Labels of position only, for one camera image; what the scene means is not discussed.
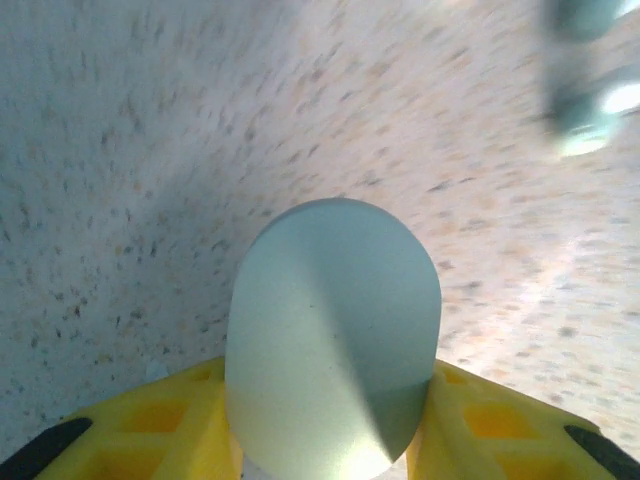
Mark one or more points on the white earbud charging case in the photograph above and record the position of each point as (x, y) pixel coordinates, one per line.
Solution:
(330, 325)

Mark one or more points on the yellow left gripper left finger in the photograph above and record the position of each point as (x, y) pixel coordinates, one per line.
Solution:
(125, 440)

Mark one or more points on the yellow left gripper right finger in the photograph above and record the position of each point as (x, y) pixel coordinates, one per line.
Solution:
(500, 440)

